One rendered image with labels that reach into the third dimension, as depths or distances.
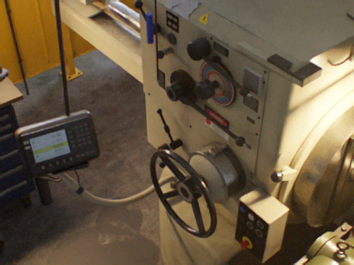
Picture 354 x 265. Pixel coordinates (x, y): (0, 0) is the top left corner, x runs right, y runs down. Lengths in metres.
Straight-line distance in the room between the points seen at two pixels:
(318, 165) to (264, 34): 0.52
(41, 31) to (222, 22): 2.84
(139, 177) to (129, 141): 0.38
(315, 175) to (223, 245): 0.92
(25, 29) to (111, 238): 1.85
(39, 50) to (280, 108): 3.12
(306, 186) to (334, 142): 0.19
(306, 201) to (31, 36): 3.01
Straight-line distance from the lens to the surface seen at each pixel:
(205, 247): 2.77
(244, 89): 1.73
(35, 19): 4.45
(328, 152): 1.96
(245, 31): 1.78
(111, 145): 4.11
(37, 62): 4.63
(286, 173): 1.89
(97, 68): 4.90
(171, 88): 2.02
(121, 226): 3.59
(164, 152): 1.94
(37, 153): 2.40
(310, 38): 1.78
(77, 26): 3.40
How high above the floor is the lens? 2.84
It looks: 43 degrees down
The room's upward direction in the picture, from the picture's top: straight up
